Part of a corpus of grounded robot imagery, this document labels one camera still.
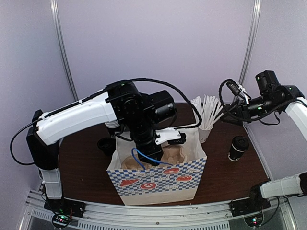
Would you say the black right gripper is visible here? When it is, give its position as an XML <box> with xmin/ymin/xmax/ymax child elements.
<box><xmin>221</xmin><ymin>94</ymin><xmax>280</xmax><ymax>126</ymax></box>

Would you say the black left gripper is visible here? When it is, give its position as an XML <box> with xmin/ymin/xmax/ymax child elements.
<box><xmin>125</xmin><ymin>113</ymin><xmax>165</xmax><ymax>167</ymax></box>

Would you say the brown cardboard cup carrier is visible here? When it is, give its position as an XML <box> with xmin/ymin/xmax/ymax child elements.
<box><xmin>121</xmin><ymin>145</ymin><xmax>187</xmax><ymax>170</ymax></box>

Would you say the black and white paper cup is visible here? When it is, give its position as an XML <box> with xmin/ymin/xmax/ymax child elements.
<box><xmin>228</xmin><ymin>146</ymin><xmax>246</xmax><ymax>162</ymax></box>

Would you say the blue checkered paper bag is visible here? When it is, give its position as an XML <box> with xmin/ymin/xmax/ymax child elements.
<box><xmin>107</xmin><ymin>128</ymin><xmax>207</xmax><ymax>206</ymax></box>

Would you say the stack of paper cups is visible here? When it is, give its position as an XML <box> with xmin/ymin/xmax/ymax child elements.
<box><xmin>104</xmin><ymin>120</ymin><xmax>123</xmax><ymax>138</ymax></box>

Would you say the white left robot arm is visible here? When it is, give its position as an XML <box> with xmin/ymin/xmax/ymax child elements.
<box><xmin>26</xmin><ymin>80</ymin><xmax>181</xmax><ymax>213</ymax></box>

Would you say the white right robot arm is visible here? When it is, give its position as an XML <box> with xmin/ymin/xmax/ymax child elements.
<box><xmin>219</xmin><ymin>70</ymin><xmax>307</xmax><ymax>212</ymax></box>

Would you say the white cup holding straws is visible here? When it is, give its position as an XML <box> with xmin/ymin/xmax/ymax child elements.
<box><xmin>198</xmin><ymin>125</ymin><xmax>213</xmax><ymax>143</ymax></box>

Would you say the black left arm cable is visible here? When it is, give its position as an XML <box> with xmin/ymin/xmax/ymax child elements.
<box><xmin>9</xmin><ymin>77</ymin><xmax>202</xmax><ymax>166</ymax></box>

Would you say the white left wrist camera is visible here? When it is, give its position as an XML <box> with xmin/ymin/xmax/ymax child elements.
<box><xmin>155</xmin><ymin>127</ymin><xmax>186</xmax><ymax>145</ymax></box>

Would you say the right aluminium corner post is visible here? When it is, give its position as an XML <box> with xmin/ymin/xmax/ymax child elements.
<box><xmin>239</xmin><ymin>0</ymin><xmax>261</xmax><ymax>84</ymax></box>

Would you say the aluminium corner post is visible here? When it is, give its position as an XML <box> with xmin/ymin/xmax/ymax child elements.
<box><xmin>50</xmin><ymin>0</ymin><xmax>79</xmax><ymax>101</ymax></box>
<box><xmin>239</xmin><ymin>0</ymin><xmax>261</xmax><ymax>84</ymax></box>

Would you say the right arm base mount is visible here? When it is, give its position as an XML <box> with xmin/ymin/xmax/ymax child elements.
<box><xmin>229</xmin><ymin>185</ymin><xmax>271</xmax><ymax>217</ymax></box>

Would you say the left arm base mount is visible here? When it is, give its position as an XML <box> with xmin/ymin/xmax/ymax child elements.
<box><xmin>44</xmin><ymin>198</ymin><xmax>85</xmax><ymax>218</ymax></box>

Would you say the aluminium front rail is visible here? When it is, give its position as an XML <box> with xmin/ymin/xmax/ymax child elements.
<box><xmin>18</xmin><ymin>188</ymin><xmax>298</xmax><ymax>230</ymax></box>

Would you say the left aluminium corner post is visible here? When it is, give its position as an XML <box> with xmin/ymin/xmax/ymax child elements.
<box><xmin>50</xmin><ymin>0</ymin><xmax>79</xmax><ymax>101</ymax></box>

